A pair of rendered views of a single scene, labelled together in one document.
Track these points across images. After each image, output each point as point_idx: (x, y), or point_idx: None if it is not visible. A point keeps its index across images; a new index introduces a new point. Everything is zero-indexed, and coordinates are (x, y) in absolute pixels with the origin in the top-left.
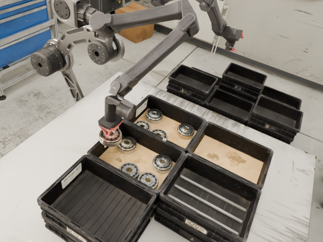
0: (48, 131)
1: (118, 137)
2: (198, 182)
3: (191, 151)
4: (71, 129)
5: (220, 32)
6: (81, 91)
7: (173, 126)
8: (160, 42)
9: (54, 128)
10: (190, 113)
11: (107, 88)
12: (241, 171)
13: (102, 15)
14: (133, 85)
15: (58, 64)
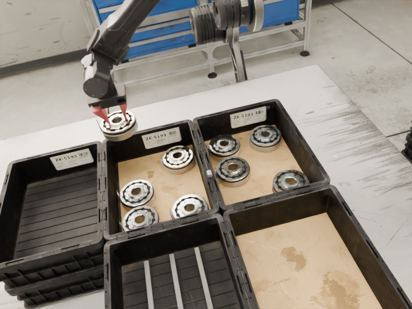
0: (149, 111)
1: (118, 130)
2: (213, 279)
3: (227, 216)
4: (173, 118)
5: None
6: (244, 79)
7: (282, 168)
8: None
9: (157, 110)
10: (312, 154)
11: (272, 83)
12: None
13: None
14: (121, 43)
15: (213, 30)
